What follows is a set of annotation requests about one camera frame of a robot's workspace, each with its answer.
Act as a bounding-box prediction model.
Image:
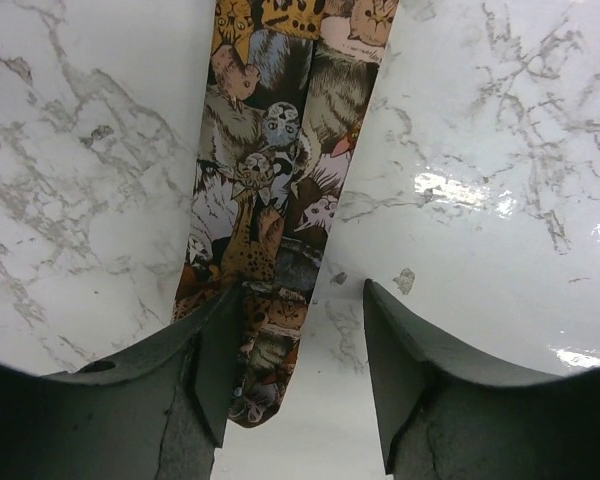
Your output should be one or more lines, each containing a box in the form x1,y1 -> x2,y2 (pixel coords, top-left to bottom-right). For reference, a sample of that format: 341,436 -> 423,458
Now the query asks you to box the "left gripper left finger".
0,286 -> 243,479

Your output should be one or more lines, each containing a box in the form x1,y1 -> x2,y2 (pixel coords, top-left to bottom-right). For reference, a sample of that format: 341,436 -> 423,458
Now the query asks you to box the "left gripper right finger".
363,280 -> 600,479

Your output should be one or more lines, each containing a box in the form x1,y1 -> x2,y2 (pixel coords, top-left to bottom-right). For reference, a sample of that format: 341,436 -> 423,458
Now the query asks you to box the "brown cat pattern tie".
173,0 -> 397,428

